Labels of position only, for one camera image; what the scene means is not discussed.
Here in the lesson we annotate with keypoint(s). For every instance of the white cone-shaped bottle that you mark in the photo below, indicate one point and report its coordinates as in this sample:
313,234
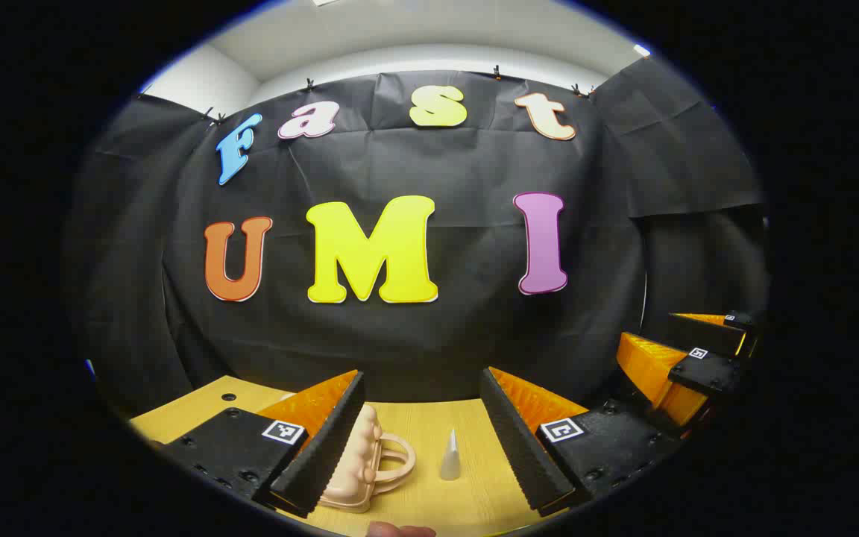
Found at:
450,459

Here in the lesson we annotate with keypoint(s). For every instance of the small beige suitcase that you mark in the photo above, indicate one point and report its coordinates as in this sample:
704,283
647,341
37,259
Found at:
366,470

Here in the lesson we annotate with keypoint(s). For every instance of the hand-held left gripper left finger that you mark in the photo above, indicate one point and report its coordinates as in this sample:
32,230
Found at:
329,447

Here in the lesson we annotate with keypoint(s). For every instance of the black backdrop cloth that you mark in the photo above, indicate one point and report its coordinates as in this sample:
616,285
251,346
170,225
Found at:
437,350

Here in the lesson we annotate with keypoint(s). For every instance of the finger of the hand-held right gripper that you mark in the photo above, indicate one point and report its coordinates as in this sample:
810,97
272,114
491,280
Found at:
705,369
705,334

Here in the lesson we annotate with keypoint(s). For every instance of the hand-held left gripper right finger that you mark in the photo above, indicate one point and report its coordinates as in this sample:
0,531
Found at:
519,447

